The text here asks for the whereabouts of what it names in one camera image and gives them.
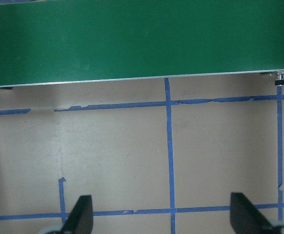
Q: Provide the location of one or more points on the green belt conveyor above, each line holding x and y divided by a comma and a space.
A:
132, 39

